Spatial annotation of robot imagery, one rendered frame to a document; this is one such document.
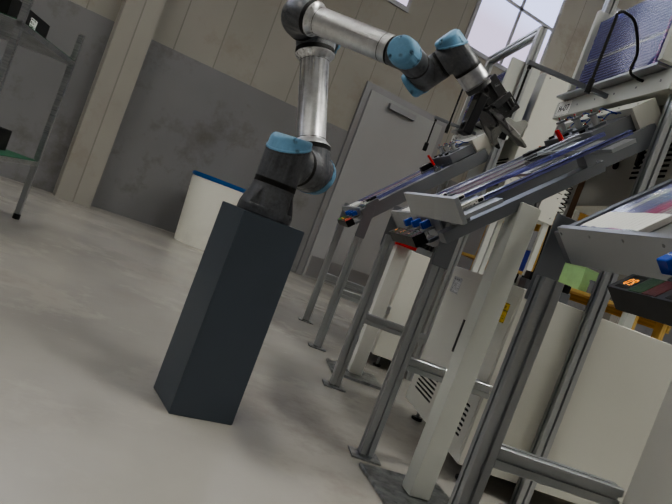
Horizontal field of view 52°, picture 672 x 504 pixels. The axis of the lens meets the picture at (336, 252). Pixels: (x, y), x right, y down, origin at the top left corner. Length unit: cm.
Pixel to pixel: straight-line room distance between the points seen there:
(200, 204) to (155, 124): 98
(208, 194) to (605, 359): 440
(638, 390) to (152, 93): 526
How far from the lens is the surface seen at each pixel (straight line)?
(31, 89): 650
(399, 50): 174
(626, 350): 227
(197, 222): 608
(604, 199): 263
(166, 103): 666
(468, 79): 186
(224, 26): 686
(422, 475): 187
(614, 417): 231
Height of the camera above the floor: 59
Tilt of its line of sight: 2 degrees down
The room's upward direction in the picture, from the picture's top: 21 degrees clockwise
